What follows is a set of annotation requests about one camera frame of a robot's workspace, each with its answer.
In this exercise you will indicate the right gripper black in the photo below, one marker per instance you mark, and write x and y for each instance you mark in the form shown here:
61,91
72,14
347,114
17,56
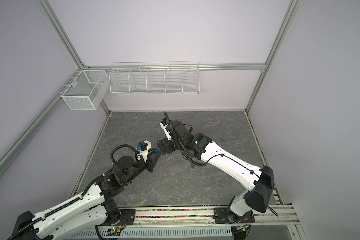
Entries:
166,144

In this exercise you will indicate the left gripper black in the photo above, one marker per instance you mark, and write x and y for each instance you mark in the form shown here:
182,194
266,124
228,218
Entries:
151,161

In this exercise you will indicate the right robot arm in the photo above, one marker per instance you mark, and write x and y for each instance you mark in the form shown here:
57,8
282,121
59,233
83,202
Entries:
201,151

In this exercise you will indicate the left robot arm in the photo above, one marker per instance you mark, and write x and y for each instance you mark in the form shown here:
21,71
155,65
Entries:
94,206

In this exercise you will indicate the white mesh box basket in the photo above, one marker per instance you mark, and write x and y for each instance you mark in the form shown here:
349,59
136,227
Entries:
87,90

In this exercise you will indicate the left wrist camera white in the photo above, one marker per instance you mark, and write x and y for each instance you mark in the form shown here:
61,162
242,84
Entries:
143,150

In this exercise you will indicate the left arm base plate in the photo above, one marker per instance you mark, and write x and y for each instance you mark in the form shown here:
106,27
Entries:
124,217

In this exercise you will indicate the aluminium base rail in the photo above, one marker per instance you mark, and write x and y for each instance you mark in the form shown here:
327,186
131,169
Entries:
166,217

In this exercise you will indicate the white wire shelf basket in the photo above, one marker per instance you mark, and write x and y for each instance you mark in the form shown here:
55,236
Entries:
155,78

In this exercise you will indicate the aluminium frame profile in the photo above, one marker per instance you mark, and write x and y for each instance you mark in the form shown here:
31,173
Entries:
22,140

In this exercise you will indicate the white vented cable duct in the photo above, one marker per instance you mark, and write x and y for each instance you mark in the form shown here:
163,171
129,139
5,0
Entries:
166,233

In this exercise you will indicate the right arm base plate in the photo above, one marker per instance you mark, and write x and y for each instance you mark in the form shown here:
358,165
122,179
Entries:
223,216

